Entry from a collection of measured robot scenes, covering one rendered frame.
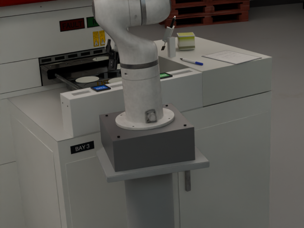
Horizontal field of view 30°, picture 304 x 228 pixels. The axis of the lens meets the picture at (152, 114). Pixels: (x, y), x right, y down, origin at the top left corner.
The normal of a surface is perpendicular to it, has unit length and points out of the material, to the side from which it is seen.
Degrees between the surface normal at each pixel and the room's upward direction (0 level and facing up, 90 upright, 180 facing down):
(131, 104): 92
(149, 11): 101
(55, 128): 0
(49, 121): 0
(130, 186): 90
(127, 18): 119
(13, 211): 90
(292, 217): 0
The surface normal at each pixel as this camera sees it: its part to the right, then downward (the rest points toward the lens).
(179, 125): -0.09, -0.94
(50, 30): 0.49, 0.26
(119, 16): 0.24, 0.45
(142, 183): -0.21, 0.33
